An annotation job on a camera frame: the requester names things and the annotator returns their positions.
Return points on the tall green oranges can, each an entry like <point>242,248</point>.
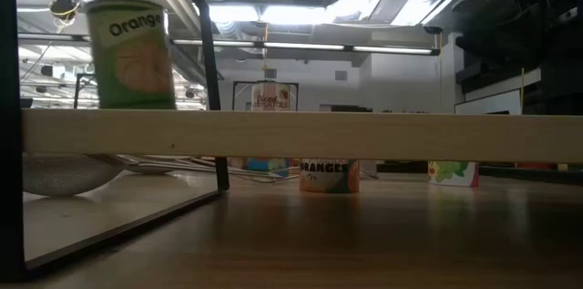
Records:
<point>132,65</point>

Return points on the diced tomatoes can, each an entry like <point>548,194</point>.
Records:
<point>271,97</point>

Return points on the short oranges can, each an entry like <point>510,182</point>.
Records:
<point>329,177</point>

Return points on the mixed fruit can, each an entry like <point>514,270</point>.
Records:
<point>453,174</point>

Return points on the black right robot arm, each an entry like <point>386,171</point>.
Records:
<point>524,29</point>

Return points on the white can behind plank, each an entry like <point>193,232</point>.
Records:
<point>234,95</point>

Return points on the long ceiling light bar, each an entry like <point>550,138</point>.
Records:
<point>305,46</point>

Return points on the wooden shelf with black frame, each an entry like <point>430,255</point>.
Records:
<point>291,136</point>

